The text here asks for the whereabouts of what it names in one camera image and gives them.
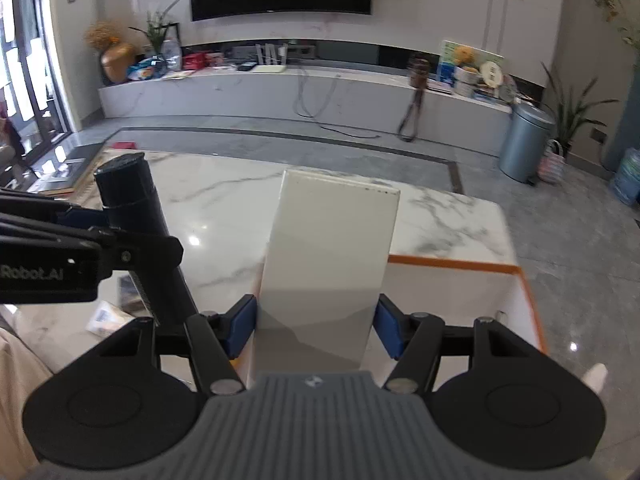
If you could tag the small white packet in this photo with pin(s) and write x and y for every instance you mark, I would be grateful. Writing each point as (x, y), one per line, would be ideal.
(110, 319)

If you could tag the pink patterned box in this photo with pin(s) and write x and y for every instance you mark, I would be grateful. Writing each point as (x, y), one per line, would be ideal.
(213, 59)

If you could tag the person's cream clothing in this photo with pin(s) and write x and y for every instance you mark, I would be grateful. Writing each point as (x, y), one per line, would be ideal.
(20, 385)

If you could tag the blue snack bag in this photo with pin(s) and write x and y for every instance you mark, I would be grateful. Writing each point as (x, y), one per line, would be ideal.
(145, 70)

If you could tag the round white fan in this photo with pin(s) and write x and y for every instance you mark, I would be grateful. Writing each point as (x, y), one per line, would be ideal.
(491, 74)

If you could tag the black cylindrical bottle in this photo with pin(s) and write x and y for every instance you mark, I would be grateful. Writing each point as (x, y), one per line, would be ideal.
(130, 195)

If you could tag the orange cardboard box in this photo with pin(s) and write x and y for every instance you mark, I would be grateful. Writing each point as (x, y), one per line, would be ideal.
(450, 290)

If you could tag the clear plastic bottle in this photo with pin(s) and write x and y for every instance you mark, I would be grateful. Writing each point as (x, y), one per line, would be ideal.
(171, 55)

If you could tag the woven handbag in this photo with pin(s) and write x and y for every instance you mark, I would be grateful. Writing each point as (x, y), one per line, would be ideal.
(551, 165)

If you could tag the wall outlet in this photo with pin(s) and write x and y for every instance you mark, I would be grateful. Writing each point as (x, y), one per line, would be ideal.
(598, 134)

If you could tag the black book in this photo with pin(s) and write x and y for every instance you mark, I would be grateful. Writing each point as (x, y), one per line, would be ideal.
(70, 167)

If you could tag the small black device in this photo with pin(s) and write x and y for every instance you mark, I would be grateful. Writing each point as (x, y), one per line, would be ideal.
(246, 66)

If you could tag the blue water jug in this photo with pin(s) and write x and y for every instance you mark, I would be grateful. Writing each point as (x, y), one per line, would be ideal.
(627, 177)

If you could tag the grey round tin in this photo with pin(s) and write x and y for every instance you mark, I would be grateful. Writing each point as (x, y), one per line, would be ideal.
(467, 82)

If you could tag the long-leaved potted plant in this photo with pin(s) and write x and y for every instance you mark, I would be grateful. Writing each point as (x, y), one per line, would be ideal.
(567, 115)

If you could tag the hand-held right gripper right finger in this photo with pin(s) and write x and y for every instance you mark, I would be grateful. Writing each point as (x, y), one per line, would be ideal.
(389, 327)

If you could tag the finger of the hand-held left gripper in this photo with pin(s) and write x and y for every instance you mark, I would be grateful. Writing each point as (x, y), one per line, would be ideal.
(75, 215)
(145, 252)

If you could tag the dried yellow flowers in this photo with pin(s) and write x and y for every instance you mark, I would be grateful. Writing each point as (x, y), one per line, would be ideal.
(101, 35)

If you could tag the gold vase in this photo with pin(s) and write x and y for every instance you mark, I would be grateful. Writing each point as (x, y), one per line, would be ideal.
(118, 62)

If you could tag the white router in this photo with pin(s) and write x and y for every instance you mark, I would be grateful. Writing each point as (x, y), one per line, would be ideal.
(270, 62)

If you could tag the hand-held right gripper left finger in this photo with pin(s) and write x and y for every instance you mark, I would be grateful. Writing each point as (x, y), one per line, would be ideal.
(241, 327)

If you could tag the blue-grey pedal bin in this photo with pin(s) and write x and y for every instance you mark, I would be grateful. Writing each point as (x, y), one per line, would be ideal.
(525, 145)

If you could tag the white rectangular box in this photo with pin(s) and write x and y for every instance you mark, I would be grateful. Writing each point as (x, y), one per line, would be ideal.
(325, 250)

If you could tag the white marble tv console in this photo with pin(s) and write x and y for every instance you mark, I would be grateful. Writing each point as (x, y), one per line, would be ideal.
(225, 95)

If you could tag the red box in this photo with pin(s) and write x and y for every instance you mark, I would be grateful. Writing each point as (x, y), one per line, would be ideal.
(193, 61)

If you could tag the green orchid plant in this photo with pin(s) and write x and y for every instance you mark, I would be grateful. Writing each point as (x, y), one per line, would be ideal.
(156, 30)

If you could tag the brown teddy bear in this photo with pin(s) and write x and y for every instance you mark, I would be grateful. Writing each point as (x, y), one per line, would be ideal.
(468, 56)

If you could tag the black-framed glass door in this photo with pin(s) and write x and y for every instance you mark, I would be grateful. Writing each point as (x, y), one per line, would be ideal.
(25, 60)

